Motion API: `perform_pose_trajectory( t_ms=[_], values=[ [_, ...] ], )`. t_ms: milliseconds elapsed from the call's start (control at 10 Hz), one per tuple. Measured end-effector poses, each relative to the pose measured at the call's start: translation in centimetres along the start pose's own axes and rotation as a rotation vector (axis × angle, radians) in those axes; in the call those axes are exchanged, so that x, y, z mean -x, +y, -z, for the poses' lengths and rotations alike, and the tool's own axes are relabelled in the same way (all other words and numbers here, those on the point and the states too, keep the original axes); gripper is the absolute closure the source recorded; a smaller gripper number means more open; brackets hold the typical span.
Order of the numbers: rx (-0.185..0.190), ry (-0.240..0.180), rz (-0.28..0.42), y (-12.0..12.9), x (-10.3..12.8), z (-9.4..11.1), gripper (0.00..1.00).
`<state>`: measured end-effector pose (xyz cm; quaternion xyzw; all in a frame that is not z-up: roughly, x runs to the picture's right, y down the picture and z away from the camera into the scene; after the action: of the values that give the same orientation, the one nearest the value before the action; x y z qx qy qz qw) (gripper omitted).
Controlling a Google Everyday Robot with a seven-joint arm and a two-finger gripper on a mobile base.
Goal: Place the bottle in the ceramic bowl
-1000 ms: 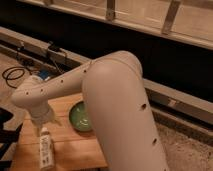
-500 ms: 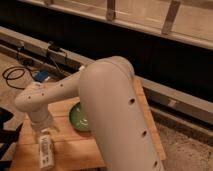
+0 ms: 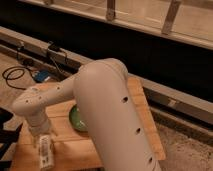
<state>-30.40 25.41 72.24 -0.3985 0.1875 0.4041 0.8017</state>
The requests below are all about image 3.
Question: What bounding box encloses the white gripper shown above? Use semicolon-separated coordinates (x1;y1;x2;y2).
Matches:
27;118;52;137

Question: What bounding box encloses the white plastic bottle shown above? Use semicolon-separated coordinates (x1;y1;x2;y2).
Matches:
39;135;54;171

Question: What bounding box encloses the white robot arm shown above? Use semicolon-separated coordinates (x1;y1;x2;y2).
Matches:
12;58;161;171

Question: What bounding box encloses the green ceramic bowl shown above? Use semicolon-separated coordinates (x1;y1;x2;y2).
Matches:
69;105;87;132

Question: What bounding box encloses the black object at left edge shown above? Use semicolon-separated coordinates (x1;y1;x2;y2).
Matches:
0;107;22;171

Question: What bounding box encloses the blue box on floor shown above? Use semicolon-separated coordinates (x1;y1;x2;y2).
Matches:
34;70;50;83

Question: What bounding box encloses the black power adapter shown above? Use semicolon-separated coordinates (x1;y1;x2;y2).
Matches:
48;43;67;55

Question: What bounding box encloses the black cable loop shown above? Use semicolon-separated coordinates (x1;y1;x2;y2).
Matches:
2;65;34;91

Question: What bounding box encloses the grey baseboard rail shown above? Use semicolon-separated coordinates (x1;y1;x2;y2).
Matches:
0;26;213;125

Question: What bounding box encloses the wooden window frame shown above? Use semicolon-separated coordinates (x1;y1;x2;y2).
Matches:
20;0;213;50

